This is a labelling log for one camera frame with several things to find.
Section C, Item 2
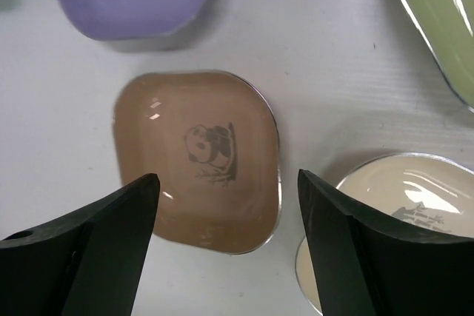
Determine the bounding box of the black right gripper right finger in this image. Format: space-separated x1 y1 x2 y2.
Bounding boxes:
298 170 473 315

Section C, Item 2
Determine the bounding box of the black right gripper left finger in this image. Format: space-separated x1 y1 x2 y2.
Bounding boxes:
1 174 160 315

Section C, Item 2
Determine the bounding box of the cream square panda dish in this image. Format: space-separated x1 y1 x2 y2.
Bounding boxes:
296 153 473 315

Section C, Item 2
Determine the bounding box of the brown square panda dish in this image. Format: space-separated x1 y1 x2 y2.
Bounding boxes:
113 70 281 255

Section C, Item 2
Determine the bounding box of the green square panda dish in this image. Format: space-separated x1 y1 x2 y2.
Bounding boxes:
400 0 473 110

